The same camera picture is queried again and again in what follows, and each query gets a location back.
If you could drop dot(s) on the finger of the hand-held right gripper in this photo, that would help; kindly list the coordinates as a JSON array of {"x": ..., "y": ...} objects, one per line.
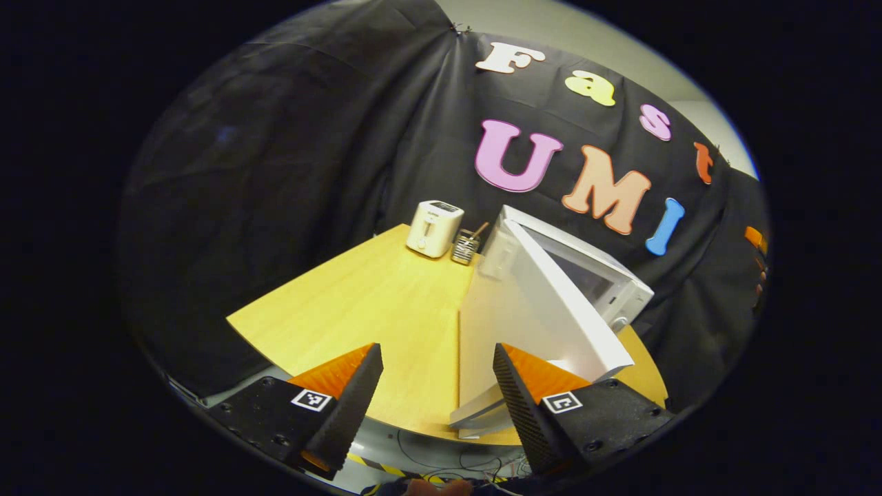
[{"x": 754, "y": 238}]

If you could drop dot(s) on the white microwave oven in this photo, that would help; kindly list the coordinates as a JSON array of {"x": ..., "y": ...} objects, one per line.
[{"x": 544, "y": 324}]

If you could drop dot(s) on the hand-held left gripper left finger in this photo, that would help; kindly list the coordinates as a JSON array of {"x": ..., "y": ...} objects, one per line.
[{"x": 344, "y": 413}]

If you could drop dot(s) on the wooden utensil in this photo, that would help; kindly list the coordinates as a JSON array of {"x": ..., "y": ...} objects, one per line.
[{"x": 479, "y": 229}]

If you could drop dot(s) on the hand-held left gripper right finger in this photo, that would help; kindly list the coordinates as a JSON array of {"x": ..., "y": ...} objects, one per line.
[{"x": 527, "y": 413}]

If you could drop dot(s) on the metal mesh utensil holder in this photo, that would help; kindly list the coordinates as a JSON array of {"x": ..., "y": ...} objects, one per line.
[{"x": 465, "y": 249}]

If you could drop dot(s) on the white toaster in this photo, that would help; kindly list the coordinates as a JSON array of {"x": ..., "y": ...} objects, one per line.
[{"x": 433, "y": 231}]

